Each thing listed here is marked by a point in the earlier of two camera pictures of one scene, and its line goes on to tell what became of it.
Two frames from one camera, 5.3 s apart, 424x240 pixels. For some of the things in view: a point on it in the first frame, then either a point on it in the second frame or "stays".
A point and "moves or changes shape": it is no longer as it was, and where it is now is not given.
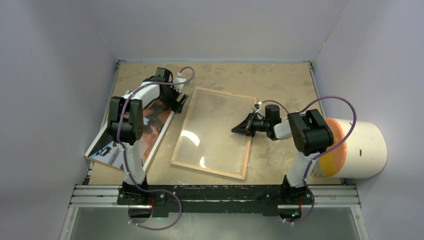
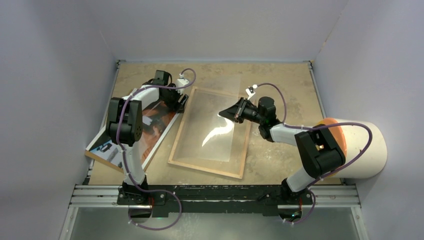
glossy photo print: (106, 151) stays
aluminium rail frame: (326, 197) stays
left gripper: (177, 107) stays
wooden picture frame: (206, 142) stays
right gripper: (246, 127) to (235, 112)
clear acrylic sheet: (208, 141) moves or changes shape
